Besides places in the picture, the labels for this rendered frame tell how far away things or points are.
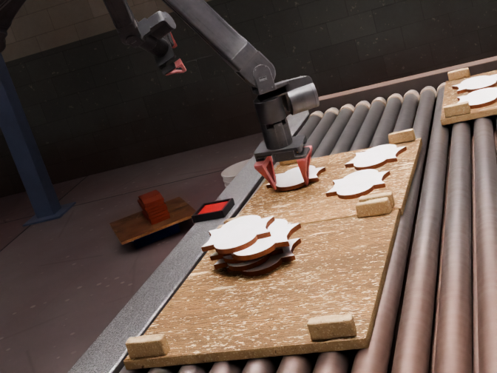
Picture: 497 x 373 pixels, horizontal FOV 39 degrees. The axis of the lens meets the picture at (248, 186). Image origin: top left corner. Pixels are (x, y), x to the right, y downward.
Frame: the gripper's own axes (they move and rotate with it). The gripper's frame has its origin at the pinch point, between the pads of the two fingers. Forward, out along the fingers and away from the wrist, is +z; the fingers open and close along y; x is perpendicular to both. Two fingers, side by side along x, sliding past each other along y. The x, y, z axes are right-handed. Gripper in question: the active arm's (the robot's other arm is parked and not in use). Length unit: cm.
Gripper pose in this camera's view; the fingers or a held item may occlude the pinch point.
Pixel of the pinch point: (290, 183)
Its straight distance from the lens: 152.1
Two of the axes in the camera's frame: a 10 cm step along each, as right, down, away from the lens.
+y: 9.2, -1.3, -3.7
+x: 2.8, -4.5, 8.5
